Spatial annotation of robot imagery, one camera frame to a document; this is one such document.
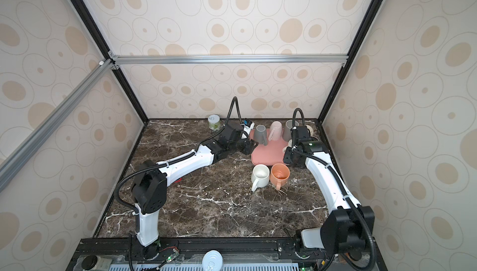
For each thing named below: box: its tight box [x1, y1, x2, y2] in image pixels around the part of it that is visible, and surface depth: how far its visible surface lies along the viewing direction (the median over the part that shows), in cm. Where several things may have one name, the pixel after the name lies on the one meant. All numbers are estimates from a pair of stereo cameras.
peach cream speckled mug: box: [270, 162, 291, 191], surface depth 89 cm
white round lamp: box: [201, 249, 224, 271], surface depth 68 cm
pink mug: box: [267, 120, 283, 142], surface depth 107 cm
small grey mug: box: [253, 124, 268, 147], surface depth 104 cm
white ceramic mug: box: [250, 164, 271, 193], surface depth 89 cm
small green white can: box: [207, 114, 221, 131], surface depth 115 cm
